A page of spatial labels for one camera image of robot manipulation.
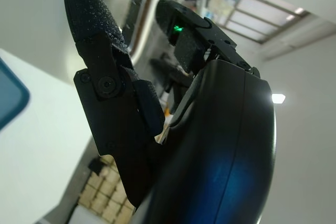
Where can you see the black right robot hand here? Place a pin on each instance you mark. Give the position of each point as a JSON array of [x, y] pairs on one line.
[[215, 142]]

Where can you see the blue plastic tray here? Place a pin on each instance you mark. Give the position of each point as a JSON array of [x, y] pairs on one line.
[[10, 93]]

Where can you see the wooden crate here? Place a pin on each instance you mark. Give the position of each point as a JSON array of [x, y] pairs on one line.
[[105, 195]]

